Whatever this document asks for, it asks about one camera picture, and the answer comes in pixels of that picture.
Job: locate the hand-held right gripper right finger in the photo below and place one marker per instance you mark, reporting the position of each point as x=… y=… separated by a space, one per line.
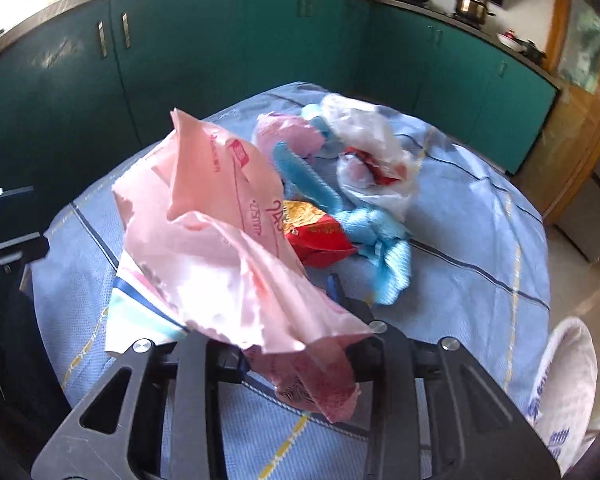
x=336 y=290

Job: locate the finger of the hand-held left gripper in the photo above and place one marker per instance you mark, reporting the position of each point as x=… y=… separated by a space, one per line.
x=20 y=250
x=10 y=192

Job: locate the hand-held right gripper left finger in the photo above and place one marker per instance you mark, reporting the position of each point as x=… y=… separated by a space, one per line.
x=190 y=360

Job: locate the red snack packet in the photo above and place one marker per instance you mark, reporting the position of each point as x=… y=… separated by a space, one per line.
x=320 y=240

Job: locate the white blue striped wrapper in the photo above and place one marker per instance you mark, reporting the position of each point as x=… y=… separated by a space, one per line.
x=135 y=310

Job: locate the large pink plastic bag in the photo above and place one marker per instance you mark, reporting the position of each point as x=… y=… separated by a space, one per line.
x=215 y=240

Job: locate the clear white plastic bag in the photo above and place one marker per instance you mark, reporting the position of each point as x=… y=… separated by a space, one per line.
x=365 y=130

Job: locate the waste bin with white liner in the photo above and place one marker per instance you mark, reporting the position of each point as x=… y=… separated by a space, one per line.
x=565 y=385

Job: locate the light blue fuzzy cloth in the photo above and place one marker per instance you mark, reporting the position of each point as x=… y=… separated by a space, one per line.
x=380 y=255

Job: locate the small red wrapper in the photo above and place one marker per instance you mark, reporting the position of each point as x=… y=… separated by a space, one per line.
x=375 y=165

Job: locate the blue checked tablecloth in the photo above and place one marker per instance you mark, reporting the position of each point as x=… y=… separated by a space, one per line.
x=470 y=240

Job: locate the small crumpled pink bag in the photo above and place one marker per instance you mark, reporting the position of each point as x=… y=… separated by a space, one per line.
x=285 y=132

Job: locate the teal base cabinets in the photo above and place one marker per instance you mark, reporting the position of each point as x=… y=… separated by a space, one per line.
x=230 y=50

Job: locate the grey kitchen countertop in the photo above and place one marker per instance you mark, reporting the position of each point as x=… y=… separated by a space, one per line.
x=420 y=6

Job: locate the white bowl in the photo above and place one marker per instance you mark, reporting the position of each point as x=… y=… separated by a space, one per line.
x=509 y=40

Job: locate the dark lidded pot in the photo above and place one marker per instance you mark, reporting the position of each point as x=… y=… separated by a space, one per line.
x=535 y=52

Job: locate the steel cooking pot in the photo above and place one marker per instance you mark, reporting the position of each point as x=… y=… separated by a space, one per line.
x=470 y=7

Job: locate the yellow wooden door frame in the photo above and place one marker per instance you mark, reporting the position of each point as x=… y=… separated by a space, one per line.
x=570 y=125

